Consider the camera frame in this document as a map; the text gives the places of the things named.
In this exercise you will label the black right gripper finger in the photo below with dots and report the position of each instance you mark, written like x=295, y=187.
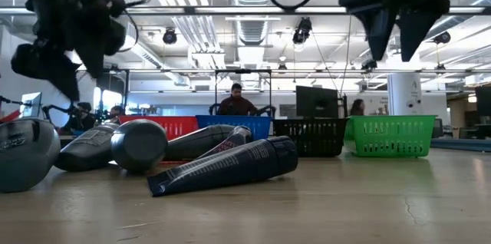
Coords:
x=377, y=33
x=418, y=25

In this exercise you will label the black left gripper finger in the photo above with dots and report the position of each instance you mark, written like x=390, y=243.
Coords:
x=96, y=52
x=50, y=67

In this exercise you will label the black ceiling spotlight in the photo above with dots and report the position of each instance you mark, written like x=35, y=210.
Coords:
x=169, y=36
x=302, y=31
x=369, y=64
x=442, y=37

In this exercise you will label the small lit monitor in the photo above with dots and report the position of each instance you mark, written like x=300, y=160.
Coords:
x=31, y=104

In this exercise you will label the person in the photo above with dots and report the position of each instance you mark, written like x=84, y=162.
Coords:
x=80, y=118
x=116, y=112
x=236, y=104
x=357, y=109

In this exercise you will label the red flat object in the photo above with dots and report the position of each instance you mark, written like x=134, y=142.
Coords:
x=8, y=116

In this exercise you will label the white round pillar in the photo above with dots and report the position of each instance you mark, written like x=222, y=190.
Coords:
x=404, y=94

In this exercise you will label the grey bottle with label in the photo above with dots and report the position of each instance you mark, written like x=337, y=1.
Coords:
x=86, y=148

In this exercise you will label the large grey bottle white print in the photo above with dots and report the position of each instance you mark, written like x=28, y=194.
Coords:
x=25, y=153

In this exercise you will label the black computer monitor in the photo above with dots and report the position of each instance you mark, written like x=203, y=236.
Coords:
x=316, y=102

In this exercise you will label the green plastic basket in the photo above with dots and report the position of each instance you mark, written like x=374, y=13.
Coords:
x=391, y=134

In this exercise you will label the grey bottle round base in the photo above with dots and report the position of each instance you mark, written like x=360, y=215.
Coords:
x=139, y=146

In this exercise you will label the red plastic basket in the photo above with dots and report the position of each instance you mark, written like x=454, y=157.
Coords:
x=172, y=125

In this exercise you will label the black plastic basket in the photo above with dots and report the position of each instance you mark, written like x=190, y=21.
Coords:
x=310, y=136

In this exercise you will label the dark grey bottle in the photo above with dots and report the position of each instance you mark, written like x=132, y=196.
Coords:
x=199, y=140

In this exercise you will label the blue plastic basket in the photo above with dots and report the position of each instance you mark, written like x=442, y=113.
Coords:
x=245, y=124

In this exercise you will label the small dark tube red print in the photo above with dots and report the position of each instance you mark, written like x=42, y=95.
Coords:
x=230, y=142

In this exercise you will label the large navy tube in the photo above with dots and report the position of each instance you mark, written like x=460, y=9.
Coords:
x=226, y=167

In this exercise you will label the black overhead frame bar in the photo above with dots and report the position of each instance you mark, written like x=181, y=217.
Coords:
x=238, y=10

